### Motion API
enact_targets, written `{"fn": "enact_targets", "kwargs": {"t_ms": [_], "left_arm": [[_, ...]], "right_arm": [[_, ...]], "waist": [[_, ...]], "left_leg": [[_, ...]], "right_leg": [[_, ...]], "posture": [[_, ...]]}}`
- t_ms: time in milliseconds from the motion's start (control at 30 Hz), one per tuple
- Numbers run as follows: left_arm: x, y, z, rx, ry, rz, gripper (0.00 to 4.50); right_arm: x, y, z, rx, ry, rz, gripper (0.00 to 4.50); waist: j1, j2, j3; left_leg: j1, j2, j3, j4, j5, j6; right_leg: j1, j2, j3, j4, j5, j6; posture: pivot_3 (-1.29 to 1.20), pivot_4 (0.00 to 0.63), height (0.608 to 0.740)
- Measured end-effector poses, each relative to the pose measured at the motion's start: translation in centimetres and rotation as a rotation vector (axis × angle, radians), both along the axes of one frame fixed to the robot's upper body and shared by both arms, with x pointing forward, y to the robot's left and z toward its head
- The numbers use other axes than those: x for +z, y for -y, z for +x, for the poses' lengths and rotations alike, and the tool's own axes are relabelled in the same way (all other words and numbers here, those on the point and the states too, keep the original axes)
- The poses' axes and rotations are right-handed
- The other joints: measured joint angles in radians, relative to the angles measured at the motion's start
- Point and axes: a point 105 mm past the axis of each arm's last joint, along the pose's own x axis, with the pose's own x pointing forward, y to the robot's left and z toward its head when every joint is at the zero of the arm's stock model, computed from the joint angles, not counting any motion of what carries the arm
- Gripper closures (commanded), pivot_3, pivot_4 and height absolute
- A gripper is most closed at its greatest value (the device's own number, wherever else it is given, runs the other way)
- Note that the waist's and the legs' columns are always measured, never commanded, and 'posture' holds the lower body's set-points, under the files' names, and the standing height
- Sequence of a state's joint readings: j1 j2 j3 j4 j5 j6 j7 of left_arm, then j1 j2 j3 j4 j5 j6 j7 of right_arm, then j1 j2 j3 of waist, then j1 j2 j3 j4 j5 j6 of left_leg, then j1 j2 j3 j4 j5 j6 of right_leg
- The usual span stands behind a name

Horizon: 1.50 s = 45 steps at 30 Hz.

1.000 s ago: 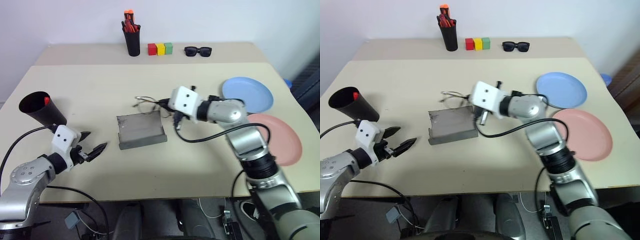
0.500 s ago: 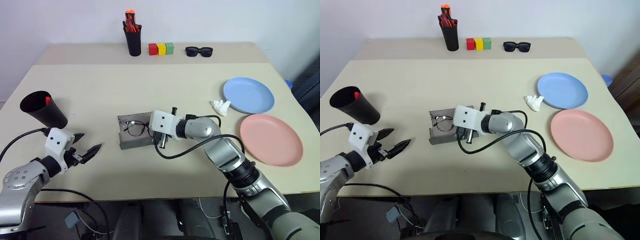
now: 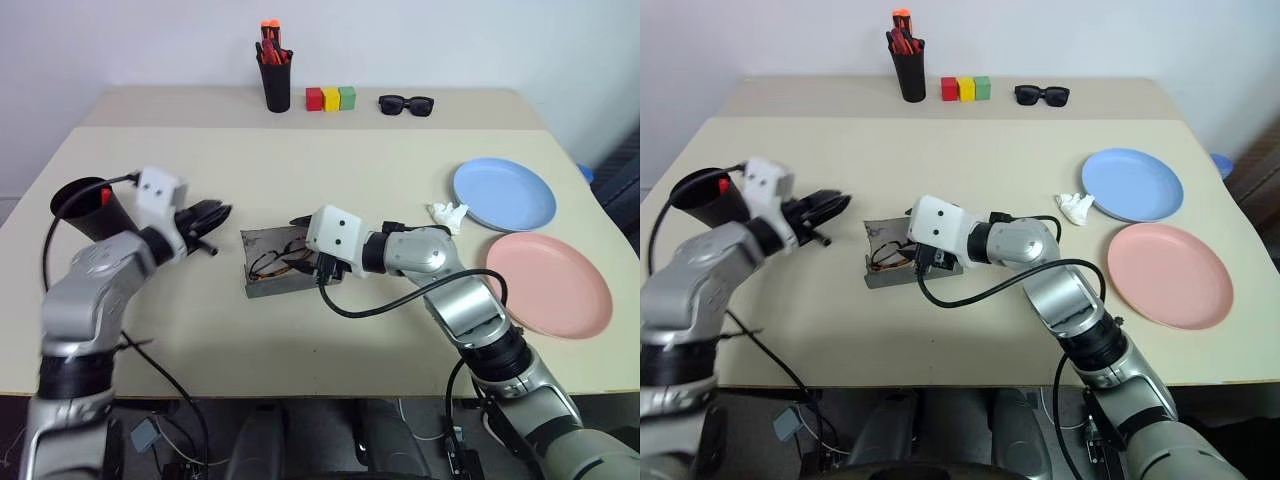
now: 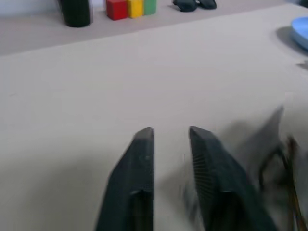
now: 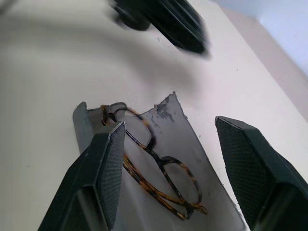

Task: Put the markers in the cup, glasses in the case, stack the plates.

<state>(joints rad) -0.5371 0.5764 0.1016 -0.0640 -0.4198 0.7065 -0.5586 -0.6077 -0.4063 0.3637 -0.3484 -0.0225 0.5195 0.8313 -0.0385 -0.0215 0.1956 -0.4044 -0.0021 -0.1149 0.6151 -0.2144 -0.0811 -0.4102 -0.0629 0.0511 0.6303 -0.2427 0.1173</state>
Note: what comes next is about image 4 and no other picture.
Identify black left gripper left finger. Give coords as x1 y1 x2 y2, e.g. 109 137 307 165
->
94 127 155 231

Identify black sunglasses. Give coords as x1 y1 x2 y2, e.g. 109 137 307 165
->
172 0 218 12

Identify yellow wooden block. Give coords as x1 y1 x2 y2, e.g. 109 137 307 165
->
127 0 145 19

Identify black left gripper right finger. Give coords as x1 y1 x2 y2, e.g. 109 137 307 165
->
189 126 280 231

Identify red wooden block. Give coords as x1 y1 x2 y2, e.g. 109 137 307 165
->
105 0 128 21

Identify blue plastic plate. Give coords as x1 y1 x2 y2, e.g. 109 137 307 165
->
290 16 308 51

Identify green wooden block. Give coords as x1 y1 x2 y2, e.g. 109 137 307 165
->
143 0 157 16

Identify black cylindrical cup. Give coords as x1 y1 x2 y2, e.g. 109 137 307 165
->
57 0 94 28

